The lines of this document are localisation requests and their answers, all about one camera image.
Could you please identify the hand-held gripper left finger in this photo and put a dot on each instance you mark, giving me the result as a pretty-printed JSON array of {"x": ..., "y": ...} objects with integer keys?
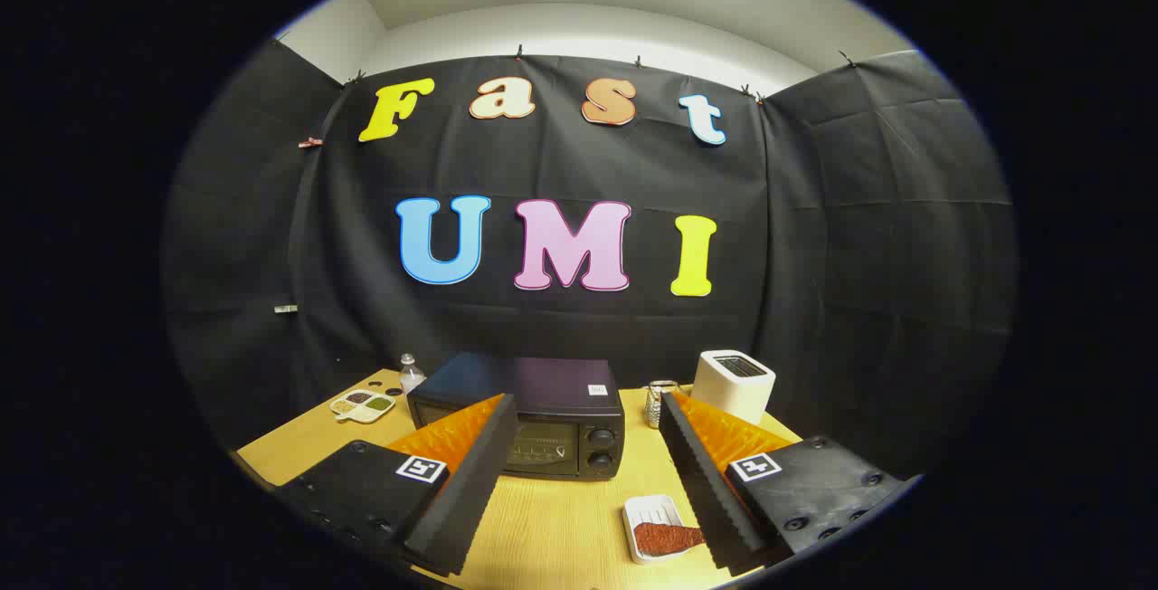
[{"x": 470, "y": 481}]

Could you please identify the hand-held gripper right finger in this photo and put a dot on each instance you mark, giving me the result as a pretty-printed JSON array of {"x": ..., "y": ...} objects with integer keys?
[{"x": 701, "y": 481}]

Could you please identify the brown steak piece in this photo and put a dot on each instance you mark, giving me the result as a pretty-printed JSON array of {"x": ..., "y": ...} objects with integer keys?
[{"x": 665, "y": 537}]

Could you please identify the black toaster oven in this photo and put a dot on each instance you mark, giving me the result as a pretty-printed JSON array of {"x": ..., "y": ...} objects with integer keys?
[{"x": 561, "y": 391}]

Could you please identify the white toaster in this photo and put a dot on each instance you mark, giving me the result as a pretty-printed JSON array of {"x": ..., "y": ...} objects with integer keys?
[{"x": 733, "y": 395}]

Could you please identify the white ribbed tray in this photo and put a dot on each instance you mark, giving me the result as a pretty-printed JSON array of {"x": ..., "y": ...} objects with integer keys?
[{"x": 651, "y": 510}]

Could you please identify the clear plastic bottle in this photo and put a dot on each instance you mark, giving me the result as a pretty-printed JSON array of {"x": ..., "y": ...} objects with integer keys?
[{"x": 412, "y": 377}]

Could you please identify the white divided spice dish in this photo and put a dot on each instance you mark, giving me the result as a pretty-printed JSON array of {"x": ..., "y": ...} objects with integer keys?
[{"x": 362, "y": 406}]

